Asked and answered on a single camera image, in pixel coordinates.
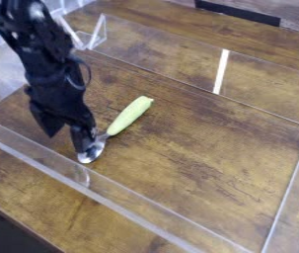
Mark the green handled metal spoon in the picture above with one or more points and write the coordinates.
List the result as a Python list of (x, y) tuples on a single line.
[(126, 118)]

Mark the black bar on table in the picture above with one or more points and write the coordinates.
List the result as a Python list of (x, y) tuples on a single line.
[(238, 13)]

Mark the clear acrylic tray enclosure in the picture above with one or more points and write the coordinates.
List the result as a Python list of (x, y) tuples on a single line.
[(198, 179)]

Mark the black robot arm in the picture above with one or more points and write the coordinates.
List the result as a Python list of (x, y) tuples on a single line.
[(37, 38)]

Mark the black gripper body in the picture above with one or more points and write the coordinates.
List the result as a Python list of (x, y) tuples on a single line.
[(58, 92)]

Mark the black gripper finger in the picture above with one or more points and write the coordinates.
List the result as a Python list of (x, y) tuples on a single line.
[(82, 137), (47, 121)]

